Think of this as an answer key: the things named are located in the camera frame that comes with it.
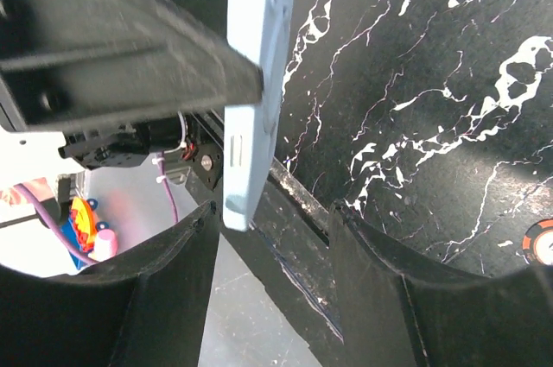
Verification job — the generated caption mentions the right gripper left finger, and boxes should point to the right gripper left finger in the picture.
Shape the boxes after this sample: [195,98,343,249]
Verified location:
[1,201,220,366]

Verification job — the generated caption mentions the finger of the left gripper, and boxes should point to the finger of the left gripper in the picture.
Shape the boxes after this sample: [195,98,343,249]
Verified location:
[1,0,261,133]

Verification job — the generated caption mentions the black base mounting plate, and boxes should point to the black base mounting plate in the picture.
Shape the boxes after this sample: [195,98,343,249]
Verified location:
[222,161,346,366]

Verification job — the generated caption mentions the phone with teal case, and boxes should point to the phone with teal case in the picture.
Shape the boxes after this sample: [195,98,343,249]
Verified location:
[222,0,294,231]

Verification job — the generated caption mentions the colourful toy outside cell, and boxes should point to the colourful toy outside cell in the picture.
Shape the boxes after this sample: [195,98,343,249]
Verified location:
[60,197,118,262]

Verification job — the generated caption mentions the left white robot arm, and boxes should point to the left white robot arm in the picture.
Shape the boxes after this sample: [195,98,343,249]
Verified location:
[1,0,263,169]

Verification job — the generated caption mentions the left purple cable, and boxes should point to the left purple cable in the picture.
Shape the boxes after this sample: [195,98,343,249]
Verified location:
[12,111,191,267]

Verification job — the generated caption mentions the small round white cap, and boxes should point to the small round white cap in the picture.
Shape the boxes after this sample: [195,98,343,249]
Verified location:
[522,218,553,266]

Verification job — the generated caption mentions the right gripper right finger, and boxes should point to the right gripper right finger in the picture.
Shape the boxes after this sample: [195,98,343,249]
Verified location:
[329,202,552,366]

